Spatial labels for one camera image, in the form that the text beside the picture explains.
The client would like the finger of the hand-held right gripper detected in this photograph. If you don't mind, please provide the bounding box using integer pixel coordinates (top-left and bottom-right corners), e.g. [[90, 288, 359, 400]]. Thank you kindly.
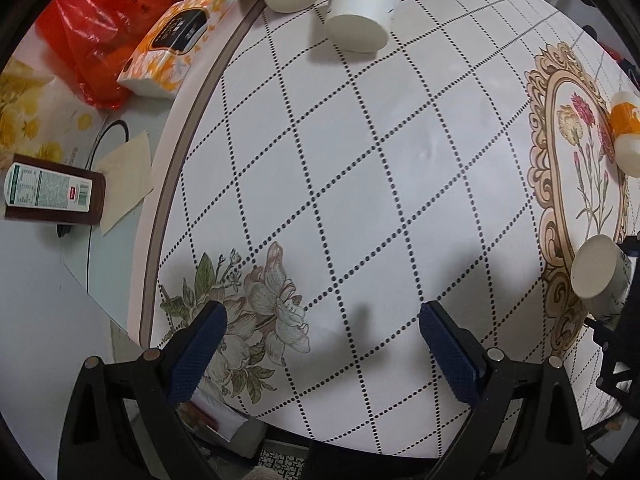
[[618, 232, 640, 273], [589, 307, 640, 411]]

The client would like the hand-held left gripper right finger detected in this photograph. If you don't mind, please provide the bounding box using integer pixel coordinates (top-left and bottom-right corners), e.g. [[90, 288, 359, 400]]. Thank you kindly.
[[419, 301, 588, 480]]

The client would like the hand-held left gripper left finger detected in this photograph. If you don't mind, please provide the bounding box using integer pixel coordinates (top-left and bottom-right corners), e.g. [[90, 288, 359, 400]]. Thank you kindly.
[[57, 301, 228, 480]]

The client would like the white green-print paper cup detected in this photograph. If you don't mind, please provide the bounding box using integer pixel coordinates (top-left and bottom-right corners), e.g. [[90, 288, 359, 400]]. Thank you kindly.
[[571, 234, 635, 322]]

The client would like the white paper with red print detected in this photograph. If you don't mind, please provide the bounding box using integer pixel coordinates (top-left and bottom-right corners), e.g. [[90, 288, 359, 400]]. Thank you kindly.
[[181, 389, 252, 442]]

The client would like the orange and white bottle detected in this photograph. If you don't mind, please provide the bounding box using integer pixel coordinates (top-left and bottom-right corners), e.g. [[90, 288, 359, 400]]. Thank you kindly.
[[606, 91, 640, 178]]

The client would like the beige paper sheet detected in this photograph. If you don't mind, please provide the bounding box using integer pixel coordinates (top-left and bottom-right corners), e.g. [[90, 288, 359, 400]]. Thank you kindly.
[[94, 131, 156, 235]]

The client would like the floral checked tablecloth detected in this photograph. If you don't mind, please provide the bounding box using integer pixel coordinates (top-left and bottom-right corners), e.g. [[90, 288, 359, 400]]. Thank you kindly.
[[127, 0, 640, 457]]

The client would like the brown bottle with white label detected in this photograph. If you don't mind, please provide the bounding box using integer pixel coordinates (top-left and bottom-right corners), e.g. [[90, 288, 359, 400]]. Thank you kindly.
[[4, 154, 107, 226]]

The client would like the yellow floral printed sheet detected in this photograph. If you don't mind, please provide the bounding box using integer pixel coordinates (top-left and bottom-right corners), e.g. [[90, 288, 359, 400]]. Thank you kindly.
[[0, 57, 97, 167]]

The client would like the orange tissue pack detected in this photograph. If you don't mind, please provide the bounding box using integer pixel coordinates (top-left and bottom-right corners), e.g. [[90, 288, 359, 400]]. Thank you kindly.
[[116, 0, 236, 100]]

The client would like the red plastic bag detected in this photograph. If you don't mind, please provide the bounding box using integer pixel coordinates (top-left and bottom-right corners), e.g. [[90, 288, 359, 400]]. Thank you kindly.
[[39, 0, 198, 110]]

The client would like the black cable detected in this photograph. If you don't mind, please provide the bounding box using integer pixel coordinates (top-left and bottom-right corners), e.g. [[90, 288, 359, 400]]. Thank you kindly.
[[55, 121, 132, 239]]

